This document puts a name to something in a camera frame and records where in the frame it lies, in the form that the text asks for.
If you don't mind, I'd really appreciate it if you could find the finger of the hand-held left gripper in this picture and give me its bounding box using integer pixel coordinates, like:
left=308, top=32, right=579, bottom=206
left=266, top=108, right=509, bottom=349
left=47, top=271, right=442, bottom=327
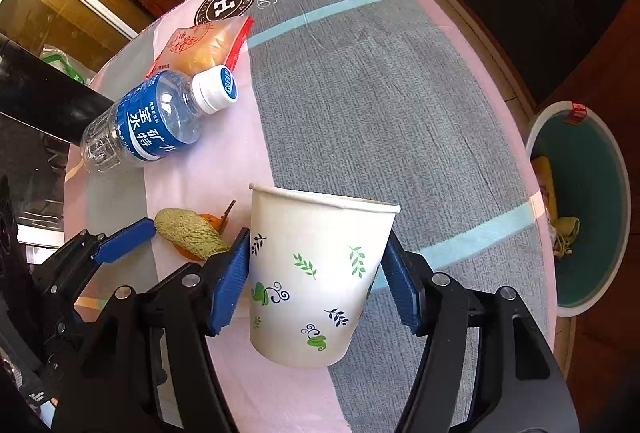
left=42, top=218, right=156, bottom=299

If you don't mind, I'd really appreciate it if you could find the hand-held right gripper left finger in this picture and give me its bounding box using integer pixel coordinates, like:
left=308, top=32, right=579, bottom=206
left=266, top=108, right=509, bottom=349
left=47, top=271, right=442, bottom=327
left=52, top=227, right=252, bottom=433

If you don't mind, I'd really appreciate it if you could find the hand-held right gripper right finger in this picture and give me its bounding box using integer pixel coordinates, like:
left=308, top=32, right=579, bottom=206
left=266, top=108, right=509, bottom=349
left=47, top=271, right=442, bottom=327
left=380, top=230, right=576, bottom=433

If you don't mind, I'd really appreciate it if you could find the green fruit peel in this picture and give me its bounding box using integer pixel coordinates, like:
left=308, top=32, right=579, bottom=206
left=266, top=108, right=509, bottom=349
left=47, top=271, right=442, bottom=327
left=154, top=208, right=232, bottom=261

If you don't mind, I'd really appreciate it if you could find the white leaf print paper cup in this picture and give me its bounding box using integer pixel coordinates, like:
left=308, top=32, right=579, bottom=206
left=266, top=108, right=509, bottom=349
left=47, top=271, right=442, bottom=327
left=248, top=183, right=402, bottom=369

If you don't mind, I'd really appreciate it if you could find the white and teal trash bin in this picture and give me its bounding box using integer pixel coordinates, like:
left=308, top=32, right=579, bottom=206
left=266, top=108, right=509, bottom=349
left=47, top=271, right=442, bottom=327
left=524, top=100, right=632, bottom=320

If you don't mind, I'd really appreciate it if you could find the orange fruit peel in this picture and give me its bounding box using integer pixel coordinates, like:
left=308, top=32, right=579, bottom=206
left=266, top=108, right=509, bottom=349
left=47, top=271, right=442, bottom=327
left=172, top=199, right=237, bottom=260

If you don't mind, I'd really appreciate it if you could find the clear blue label water bottle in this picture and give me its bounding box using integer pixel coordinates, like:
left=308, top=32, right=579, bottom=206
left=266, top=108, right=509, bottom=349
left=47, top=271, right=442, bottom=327
left=80, top=64, right=240, bottom=174

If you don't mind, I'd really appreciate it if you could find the black bar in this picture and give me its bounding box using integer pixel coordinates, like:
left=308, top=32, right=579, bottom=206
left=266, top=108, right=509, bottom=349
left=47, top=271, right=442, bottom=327
left=0, top=33, right=117, bottom=145

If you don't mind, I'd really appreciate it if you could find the yellow crumpled wrapper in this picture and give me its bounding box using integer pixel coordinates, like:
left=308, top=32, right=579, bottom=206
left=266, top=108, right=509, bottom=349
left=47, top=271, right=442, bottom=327
left=550, top=216, right=582, bottom=259

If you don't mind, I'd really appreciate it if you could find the green plastic bag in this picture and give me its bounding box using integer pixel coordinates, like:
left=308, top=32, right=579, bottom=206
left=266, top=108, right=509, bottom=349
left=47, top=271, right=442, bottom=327
left=40, top=46, right=96, bottom=85

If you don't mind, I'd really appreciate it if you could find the round table with patterned cloth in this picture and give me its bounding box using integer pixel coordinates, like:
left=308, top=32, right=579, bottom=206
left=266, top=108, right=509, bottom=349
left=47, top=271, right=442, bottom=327
left=62, top=0, right=561, bottom=433

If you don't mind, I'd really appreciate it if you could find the clear red snack packet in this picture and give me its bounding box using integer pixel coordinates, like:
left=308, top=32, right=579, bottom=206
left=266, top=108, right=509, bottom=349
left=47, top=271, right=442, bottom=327
left=145, top=16, right=254, bottom=81

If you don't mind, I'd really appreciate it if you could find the glass sliding door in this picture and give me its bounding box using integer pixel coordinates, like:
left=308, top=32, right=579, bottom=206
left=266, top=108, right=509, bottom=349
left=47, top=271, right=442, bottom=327
left=0, top=0, right=143, bottom=81

